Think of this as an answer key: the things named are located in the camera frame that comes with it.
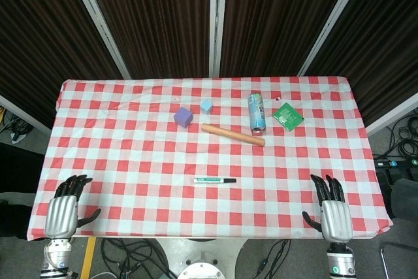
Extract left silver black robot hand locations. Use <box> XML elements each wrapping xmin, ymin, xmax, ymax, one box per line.
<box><xmin>44</xmin><ymin>174</ymin><xmax>103</xmax><ymax>240</ymax></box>

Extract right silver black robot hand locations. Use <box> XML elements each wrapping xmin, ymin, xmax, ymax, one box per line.
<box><xmin>302</xmin><ymin>174</ymin><xmax>355</xmax><ymax>242</ymax></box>

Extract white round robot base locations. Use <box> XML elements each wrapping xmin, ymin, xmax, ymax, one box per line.
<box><xmin>153</xmin><ymin>238</ymin><xmax>249</xmax><ymax>279</ymax></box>

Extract yellow floor tape strip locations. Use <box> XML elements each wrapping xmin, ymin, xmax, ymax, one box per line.
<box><xmin>80</xmin><ymin>236</ymin><xmax>97</xmax><ymax>279</ymax></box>

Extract grey chair seat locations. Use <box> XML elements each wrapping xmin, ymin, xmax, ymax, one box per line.
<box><xmin>390</xmin><ymin>178</ymin><xmax>418</xmax><ymax>222</ymax></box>

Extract black power strip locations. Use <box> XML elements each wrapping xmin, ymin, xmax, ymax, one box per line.
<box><xmin>374</xmin><ymin>157</ymin><xmax>418</xmax><ymax>169</ymax></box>

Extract green snack packet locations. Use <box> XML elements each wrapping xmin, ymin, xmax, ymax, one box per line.
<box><xmin>272</xmin><ymin>102</ymin><xmax>304</xmax><ymax>132</ymax></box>

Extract red white checkered tablecloth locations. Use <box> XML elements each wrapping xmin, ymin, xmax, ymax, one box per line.
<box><xmin>27</xmin><ymin>76</ymin><xmax>393</xmax><ymax>241</ymax></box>

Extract blue printed drink can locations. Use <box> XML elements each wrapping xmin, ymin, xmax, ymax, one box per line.
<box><xmin>248</xmin><ymin>92</ymin><xmax>267</xmax><ymax>135</ymax></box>

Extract wooden rolling stick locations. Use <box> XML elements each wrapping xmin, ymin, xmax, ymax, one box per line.
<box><xmin>201</xmin><ymin>123</ymin><xmax>266</xmax><ymax>147</ymax></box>

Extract purple foam cube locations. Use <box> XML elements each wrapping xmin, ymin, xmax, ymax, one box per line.
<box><xmin>173</xmin><ymin>106</ymin><xmax>193</xmax><ymax>129</ymax></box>

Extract dark ribbed partition panel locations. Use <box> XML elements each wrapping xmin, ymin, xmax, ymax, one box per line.
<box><xmin>306</xmin><ymin>0</ymin><xmax>418</xmax><ymax>126</ymax></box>
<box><xmin>0</xmin><ymin>0</ymin><xmax>123</xmax><ymax>129</ymax></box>
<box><xmin>221</xmin><ymin>0</ymin><xmax>360</xmax><ymax>79</ymax></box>
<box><xmin>81</xmin><ymin>0</ymin><xmax>213</xmax><ymax>79</ymax></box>

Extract black metal chair frame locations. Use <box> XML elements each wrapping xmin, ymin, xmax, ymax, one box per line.
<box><xmin>379</xmin><ymin>241</ymin><xmax>418</xmax><ymax>279</ymax></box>

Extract black floor cable bundle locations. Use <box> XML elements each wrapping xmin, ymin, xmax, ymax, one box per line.
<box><xmin>99</xmin><ymin>238</ymin><xmax>172</xmax><ymax>279</ymax></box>

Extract black coiled cables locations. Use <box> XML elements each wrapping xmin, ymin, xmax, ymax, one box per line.
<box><xmin>383</xmin><ymin>108</ymin><xmax>418</xmax><ymax>162</ymax></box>

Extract silver partition frame post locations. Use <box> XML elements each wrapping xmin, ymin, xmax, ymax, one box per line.
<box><xmin>208</xmin><ymin>0</ymin><xmax>229</xmax><ymax>79</ymax></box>
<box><xmin>297</xmin><ymin>0</ymin><xmax>372</xmax><ymax>77</ymax></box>
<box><xmin>64</xmin><ymin>0</ymin><xmax>132</xmax><ymax>80</ymax></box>

